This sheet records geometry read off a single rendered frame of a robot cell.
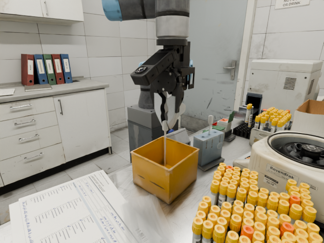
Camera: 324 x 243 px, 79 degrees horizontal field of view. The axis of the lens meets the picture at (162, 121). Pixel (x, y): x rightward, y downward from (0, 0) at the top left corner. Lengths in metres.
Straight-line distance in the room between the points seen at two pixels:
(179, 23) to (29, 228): 0.52
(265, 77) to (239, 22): 1.53
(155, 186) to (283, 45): 2.21
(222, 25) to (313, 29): 0.92
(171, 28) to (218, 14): 2.34
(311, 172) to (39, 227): 0.57
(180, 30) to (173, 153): 0.34
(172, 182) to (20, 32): 2.40
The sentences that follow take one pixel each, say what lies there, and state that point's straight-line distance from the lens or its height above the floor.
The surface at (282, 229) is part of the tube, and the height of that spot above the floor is 0.98.
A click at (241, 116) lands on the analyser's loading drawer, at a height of 0.91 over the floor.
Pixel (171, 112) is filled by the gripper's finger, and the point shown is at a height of 1.09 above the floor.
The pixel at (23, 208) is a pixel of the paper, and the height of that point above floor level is 0.89.
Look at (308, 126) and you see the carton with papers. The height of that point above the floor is 0.97.
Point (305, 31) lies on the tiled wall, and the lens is 2.48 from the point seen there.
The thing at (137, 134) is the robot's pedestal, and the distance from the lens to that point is 1.04.
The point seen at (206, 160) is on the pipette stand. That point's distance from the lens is 0.64.
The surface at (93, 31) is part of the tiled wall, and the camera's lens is 2.93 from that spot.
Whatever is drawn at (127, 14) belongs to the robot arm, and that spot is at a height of 1.31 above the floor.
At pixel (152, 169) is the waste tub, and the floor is 0.95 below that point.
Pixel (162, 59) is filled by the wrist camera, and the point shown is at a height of 1.21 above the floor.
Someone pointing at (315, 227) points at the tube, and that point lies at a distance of 0.39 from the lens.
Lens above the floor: 1.23
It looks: 20 degrees down
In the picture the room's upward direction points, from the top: straight up
